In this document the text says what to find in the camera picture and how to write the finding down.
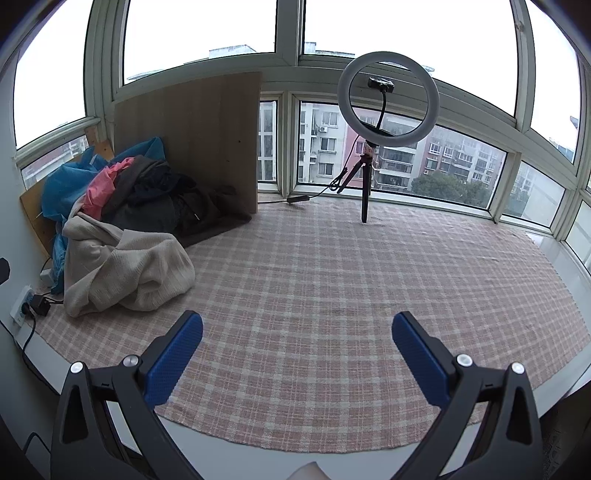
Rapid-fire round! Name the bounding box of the cream knit cardigan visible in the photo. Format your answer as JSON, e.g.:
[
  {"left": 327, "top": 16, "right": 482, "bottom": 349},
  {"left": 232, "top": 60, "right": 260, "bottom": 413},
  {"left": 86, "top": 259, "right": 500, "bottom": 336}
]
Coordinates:
[{"left": 62, "top": 215, "right": 197, "bottom": 318}]

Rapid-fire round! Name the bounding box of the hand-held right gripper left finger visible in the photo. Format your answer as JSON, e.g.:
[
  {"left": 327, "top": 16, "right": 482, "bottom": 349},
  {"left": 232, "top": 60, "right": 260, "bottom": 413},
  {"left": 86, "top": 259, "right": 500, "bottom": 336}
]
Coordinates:
[{"left": 50, "top": 310, "right": 218, "bottom": 480}]

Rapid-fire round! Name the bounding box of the white ring light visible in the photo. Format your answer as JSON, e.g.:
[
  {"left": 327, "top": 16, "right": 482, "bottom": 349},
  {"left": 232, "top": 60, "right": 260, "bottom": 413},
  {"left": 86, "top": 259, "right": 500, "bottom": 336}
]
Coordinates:
[{"left": 337, "top": 51, "right": 440, "bottom": 147}]

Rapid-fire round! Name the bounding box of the white power strip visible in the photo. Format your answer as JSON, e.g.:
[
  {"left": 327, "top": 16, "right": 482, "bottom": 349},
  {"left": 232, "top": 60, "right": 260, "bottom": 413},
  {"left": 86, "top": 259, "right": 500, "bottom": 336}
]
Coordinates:
[{"left": 10, "top": 285, "right": 35, "bottom": 328}]

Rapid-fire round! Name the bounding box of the blue cloth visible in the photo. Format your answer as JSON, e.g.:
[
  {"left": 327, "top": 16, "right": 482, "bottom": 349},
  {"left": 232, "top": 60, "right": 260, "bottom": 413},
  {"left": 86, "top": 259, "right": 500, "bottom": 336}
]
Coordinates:
[{"left": 41, "top": 136, "right": 167, "bottom": 296}]

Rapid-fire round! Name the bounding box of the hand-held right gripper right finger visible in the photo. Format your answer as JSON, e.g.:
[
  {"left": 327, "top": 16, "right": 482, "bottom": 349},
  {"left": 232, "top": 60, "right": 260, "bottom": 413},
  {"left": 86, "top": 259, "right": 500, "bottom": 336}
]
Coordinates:
[{"left": 392, "top": 311, "right": 546, "bottom": 480}]

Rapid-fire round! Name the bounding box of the large wooden board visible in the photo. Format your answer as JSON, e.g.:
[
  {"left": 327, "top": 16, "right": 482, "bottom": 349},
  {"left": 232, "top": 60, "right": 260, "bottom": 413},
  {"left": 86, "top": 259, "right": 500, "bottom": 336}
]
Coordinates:
[{"left": 113, "top": 71, "right": 263, "bottom": 215}]

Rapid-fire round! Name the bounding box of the pink garment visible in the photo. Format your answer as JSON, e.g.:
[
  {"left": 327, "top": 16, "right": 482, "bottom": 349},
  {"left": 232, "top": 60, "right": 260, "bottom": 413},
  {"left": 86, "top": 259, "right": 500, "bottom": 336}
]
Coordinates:
[{"left": 81, "top": 157, "right": 137, "bottom": 217}]

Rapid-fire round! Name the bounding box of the black tripod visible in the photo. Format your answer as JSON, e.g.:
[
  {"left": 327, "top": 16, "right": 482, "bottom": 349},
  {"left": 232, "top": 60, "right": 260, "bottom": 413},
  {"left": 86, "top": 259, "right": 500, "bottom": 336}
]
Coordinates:
[{"left": 337, "top": 141, "right": 382, "bottom": 224}]

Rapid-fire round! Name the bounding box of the pink plaid blanket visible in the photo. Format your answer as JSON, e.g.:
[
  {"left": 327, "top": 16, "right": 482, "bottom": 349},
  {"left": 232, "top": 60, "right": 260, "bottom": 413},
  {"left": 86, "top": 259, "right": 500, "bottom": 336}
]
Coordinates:
[{"left": 34, "top": 198, "right": 585, "bottom": 455}]

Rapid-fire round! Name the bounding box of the black garment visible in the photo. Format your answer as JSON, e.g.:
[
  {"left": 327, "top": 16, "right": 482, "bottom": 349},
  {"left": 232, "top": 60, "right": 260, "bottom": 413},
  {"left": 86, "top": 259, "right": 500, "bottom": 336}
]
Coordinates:
[{"left": 115, "top": 158, "right": 199, "bottom": 208}]

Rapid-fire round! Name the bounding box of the dark brown hoodie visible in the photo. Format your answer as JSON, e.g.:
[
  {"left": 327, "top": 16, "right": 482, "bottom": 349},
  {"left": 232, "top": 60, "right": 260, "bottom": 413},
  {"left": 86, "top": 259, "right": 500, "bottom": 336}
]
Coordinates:
[{"left": 175, "top": 185, "right": 253, "bottom": 250}]

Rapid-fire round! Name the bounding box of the white window frame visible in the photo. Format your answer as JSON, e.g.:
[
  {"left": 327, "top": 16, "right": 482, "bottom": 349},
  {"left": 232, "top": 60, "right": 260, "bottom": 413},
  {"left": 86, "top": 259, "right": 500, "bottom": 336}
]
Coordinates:
[{"left": 0, "top": 0, "right": 591, "bottom": 245}]

